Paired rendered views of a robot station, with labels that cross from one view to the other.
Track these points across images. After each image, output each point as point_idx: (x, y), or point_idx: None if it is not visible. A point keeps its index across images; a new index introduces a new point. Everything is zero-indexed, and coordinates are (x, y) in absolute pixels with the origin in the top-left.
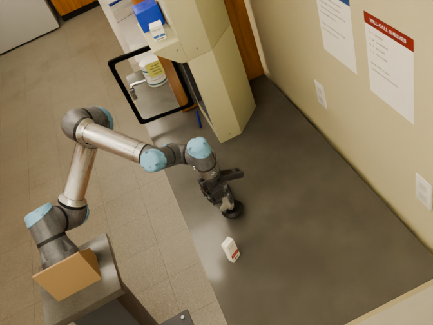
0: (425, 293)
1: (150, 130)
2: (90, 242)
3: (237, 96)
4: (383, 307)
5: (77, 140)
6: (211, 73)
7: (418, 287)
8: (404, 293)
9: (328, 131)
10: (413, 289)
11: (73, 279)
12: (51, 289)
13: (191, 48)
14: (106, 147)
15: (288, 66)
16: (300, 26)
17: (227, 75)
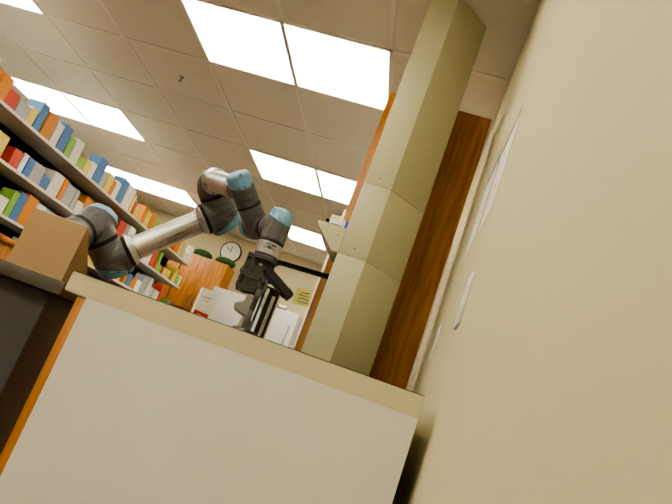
0: (369, 420)
1: None
2: None
3: (351, 343)
4: (297, 360)
5: (203, 174)
6: (346, 282)
7: (366, 379)
8: (341, 366)
9: None
10: (357, 375)
11: (47, 251)
12: (23, 239)
13: (350, 243)
14: (217, 176)
15: (425, 362)
16: (458, 267)
17: (358, 306)
